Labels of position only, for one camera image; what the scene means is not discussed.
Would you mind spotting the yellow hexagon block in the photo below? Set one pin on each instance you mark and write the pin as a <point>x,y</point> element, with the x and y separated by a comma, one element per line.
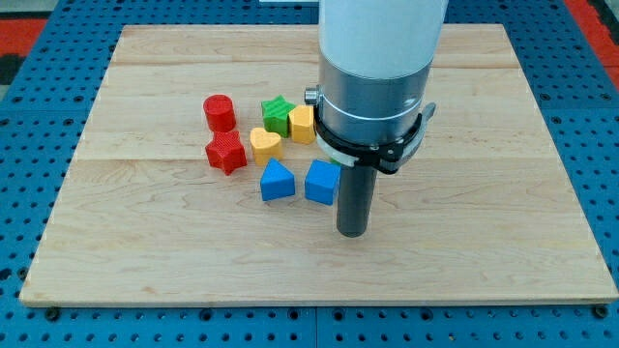
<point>301,122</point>

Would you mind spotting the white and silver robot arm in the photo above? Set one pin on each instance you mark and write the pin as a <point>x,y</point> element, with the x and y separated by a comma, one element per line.
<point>374,63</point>

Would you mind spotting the green star block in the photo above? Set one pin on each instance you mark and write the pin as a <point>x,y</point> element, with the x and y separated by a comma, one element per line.
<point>275,115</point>

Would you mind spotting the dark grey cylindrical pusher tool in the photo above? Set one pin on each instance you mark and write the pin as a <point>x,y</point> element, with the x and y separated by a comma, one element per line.
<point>356,186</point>

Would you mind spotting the red star block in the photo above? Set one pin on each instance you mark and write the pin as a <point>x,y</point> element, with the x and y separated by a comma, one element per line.
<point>226,151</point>

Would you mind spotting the light wooden board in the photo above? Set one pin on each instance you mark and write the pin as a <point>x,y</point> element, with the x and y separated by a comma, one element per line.
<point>484,214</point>

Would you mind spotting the blue cube block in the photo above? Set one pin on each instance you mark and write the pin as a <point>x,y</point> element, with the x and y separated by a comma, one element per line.
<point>322,182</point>

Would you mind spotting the red cylinder block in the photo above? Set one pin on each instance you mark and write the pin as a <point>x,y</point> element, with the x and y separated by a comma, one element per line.
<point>219,112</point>

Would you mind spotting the yellow heart block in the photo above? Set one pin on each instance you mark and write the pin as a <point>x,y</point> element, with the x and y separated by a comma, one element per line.
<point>265,145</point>

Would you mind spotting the blue triangle block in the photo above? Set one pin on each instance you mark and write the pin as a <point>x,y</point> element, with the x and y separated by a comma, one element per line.
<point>276,181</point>

